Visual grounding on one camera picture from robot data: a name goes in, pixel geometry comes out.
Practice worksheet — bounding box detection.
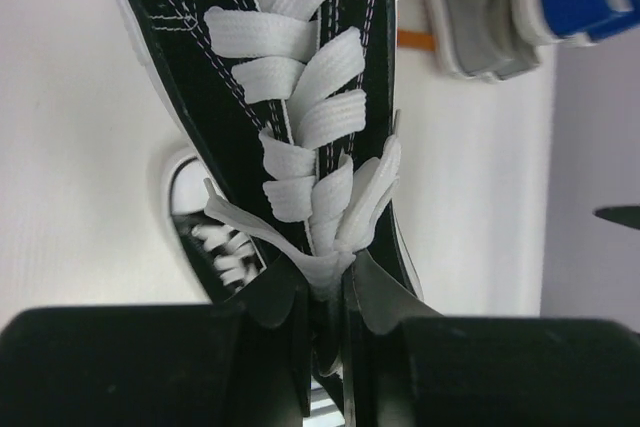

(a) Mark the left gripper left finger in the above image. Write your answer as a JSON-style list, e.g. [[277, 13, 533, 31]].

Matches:
[[1, 259, 311, 426]]

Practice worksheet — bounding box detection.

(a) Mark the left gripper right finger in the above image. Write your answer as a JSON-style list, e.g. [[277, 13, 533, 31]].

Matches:
[[342, 252, 639, 426]]

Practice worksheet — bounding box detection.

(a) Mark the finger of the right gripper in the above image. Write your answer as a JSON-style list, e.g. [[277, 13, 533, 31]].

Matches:
[[593, 204, 640, 231]]

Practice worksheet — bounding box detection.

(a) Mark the black sneaker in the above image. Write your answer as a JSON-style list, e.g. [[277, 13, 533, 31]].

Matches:
[[153, 144, 265, 303], [117, 0, 420, 375]]

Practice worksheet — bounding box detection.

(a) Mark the grey sneaker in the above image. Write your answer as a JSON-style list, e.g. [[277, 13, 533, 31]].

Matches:
[[425, 0, 540, 82]]

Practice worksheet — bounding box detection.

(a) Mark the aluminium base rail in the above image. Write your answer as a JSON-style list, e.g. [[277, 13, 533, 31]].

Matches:
[[303, 374, 345, 427]]

